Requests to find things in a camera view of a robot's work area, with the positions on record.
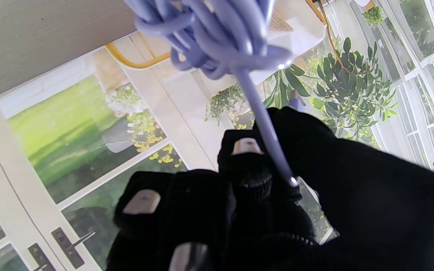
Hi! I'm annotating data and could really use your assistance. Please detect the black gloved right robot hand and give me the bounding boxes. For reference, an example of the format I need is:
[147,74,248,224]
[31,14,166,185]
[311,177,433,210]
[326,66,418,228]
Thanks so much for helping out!
[106,107,434,271]

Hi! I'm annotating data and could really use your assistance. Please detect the pale blue charging cable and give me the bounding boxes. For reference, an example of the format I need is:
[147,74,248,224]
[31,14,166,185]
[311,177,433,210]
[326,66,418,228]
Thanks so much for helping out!
[125,0,302,189]

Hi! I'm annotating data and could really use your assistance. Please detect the printed garden window backdrop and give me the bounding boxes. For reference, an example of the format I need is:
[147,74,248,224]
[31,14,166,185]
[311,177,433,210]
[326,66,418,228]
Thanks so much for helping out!
[0,0,434,271]

